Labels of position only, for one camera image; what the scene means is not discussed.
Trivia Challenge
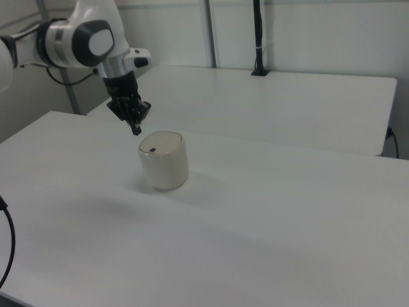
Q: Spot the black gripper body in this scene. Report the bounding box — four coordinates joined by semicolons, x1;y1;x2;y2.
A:
102;70;142;104

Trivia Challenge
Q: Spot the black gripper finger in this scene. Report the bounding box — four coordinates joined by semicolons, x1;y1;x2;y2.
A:
106;95;137;136
128;95;152;138

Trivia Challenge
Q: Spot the cream plastic trash bin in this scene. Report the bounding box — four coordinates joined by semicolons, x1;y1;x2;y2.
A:
137;130;190;192

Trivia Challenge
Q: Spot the white side table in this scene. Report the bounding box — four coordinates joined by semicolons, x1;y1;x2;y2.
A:
86;65;398;157

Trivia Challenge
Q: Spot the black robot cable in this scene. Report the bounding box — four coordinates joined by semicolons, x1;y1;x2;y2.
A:
45;65;98;86

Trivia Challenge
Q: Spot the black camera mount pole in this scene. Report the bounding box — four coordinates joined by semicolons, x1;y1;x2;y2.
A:
251;0;272;77

